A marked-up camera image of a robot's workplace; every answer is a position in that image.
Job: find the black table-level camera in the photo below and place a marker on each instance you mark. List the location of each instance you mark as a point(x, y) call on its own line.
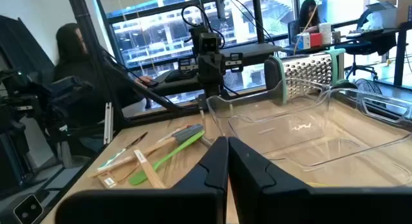
point(28, 209)

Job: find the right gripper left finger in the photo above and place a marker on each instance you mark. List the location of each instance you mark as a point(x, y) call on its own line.
point(145, 208)

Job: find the silver metal bracket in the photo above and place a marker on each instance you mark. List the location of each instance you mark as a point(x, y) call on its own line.
point(108, 124)

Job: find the white bag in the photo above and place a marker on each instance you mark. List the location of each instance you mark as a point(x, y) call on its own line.
point(383, 18)

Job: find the black office desk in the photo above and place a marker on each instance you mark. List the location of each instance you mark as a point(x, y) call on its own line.
point(370, 33)

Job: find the yellow plastic bin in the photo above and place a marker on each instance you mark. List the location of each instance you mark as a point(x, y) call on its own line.
point(315, 184)

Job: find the dark gray desk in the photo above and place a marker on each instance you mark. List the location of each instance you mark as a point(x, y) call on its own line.
point(251, 51)

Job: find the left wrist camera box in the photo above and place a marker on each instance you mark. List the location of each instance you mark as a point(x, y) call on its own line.
point(210, 43)

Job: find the red box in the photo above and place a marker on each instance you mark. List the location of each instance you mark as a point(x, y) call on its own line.
point(316, 40)

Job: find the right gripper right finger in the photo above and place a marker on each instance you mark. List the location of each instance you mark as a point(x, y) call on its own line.
point(322, 208)

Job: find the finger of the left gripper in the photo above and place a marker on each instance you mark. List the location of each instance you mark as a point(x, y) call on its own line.
point(218, 84)
point(205, 84)

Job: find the person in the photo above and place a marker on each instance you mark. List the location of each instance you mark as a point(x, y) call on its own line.
point(69, 47)
point(307, 14)

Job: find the cardboard box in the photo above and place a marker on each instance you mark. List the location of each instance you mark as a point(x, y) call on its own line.
point(404, 8)

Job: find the black office chair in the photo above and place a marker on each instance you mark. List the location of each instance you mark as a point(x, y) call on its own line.
point(367, 45)

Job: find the blue and white box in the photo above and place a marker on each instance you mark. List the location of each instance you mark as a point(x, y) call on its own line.
point(304, 40)

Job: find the green silicone spatula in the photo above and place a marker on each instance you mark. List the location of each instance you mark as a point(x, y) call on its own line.
point(167, 156)

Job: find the wooden slotted spatula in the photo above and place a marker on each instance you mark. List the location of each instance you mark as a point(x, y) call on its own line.
point(109, 182)

